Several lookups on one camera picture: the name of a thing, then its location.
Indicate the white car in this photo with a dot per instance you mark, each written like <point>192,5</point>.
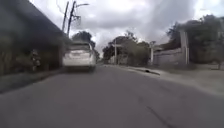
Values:
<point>79,56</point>

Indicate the trees behind wall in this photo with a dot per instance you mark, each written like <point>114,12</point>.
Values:
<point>203,36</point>

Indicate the grey asphalt road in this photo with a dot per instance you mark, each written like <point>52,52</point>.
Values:
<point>110,100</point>

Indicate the pale gate pillar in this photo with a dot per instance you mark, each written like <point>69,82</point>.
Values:
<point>184,46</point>

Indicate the pale pole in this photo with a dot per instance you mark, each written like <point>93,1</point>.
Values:
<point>115,51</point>

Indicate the grey boundary wall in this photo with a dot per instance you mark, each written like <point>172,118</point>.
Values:
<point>168,56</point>

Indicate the utility poles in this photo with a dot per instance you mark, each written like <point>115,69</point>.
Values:
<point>70,18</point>

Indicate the tree behind car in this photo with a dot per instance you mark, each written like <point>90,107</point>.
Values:
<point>83,36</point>

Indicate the dark building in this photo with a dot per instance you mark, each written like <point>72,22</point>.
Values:
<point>26,36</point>

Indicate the pale concrete verge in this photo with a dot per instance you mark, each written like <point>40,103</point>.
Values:
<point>196,78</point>

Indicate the distant trees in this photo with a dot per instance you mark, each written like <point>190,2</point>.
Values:
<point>128,50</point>

